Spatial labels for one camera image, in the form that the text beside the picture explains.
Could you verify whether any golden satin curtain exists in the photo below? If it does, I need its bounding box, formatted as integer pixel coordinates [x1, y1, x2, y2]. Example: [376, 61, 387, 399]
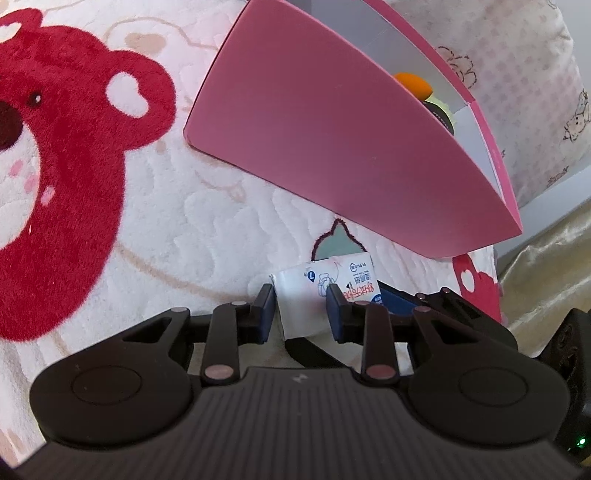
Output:
[499, 202, 591, 356]

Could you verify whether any white red bear blanket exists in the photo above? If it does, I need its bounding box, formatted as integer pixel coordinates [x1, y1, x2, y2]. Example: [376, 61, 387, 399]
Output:
[0, 0, 509, 469]

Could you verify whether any green yarn ball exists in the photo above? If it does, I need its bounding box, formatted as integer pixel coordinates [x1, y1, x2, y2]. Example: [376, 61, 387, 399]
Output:
[423, 94, 455, 135]

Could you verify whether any white tissue pack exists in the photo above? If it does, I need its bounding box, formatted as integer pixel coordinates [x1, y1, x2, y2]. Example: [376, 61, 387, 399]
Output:
[270, 252, 382, 340]

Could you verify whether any orange makeup sponge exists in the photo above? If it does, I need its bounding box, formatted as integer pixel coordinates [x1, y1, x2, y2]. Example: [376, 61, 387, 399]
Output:
[393, 72, 433, 101]

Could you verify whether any pink floral pillow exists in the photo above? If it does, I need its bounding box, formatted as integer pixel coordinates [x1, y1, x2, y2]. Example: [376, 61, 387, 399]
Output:
[391, 0, 590, 206]

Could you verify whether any pink cardboard box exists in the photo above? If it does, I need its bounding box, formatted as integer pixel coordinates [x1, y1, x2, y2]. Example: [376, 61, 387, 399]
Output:
[184, 1, 522, 258]

